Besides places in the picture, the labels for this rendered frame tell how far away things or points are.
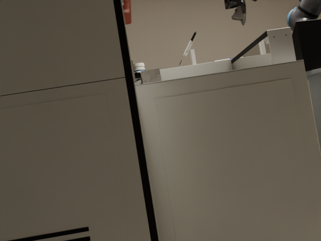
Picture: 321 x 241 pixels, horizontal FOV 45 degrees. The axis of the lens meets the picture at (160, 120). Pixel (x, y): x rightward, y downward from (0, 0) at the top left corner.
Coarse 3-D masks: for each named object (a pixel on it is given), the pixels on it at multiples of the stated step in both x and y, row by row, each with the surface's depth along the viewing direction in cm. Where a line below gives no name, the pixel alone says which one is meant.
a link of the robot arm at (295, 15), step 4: (296, 8) 202; (300, 8) 196; (292, 12) 202; (296, 12) 198; (300, 12) 196; (304, 12) 195; (308, 12) 194; (288, 16) 204; (292, 16) 201; (296, 16) 198; (300, 16) 196; (304, 16) 195; (308, 16) 195; (312, 16) 194; (316, 16) 195; (288, 20) 204; (292, 20) 200; (296, 20) 198; (300, 20) 196; (304, 20) 194; (288, 24) 205; (292, 24) 200; (292, 28) 202
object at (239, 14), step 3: (237, 6) 185; (240, 6) 185; (237, 9) 185; (240, 9) 185; (237, 12) 185; (240, 12) 185; (234, 15) 185; (237, 15) 185; (240, 15) 185; (243, 15) 184; (240, 18) 185; (243, 18) 185; (243, 21) 185; (243, 24) 186
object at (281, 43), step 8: (272, 32) 146; (280, 32) 146; (288, 32) 147; (272, 40) 146; (280, 40) 146; (288, 40) 146; (272, 48) 146; (280, 48) 146; (288, 48) 146; (272, 56) 146; (280, 56) 146; (288, 56) 146
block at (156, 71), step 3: (153, 69) 161; (156, 69) 161; (159, 69) 161; (141, 72) 161; (144, 72) 161; (147, 72) 161; (150, 72) 161; (153, 72) 161; (156, 72) 161; (159, 72) 161; (141, 75) 161; (144, 75) 161; (147, 75) 161; (150, 75) 161; (153, 75) 161; (141, 78) 164
